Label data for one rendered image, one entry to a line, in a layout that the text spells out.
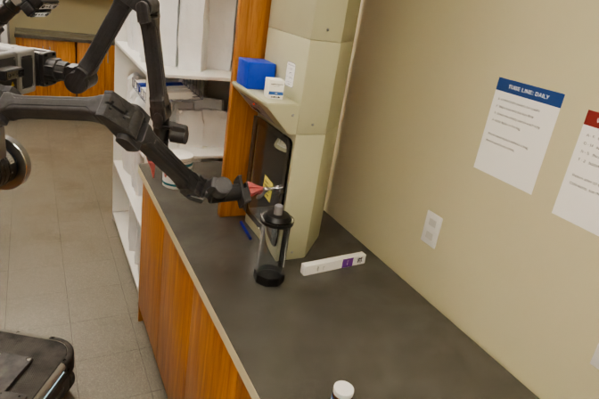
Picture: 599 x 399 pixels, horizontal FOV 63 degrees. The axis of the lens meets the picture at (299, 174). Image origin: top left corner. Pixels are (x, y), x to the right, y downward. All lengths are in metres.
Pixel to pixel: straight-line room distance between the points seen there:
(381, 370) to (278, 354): 0.28
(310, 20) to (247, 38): 0.37
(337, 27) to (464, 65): 0.41
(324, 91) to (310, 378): 0.85
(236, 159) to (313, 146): 0.43
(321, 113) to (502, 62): 0.56
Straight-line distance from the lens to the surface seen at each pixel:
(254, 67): 1.68
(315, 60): 1.55
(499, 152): 1.52
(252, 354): 1.37
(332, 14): 1.56
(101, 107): 1.31
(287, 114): 1.55
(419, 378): 1.43
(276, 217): 1.52
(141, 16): 1.76
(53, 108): 1.39
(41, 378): 2.38
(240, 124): 1.90
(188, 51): 2.75
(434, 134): 1.69
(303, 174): 1.65
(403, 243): 1.84
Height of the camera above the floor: 1.83
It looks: 20 degrees down
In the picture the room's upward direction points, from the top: 9 degrees clockwise
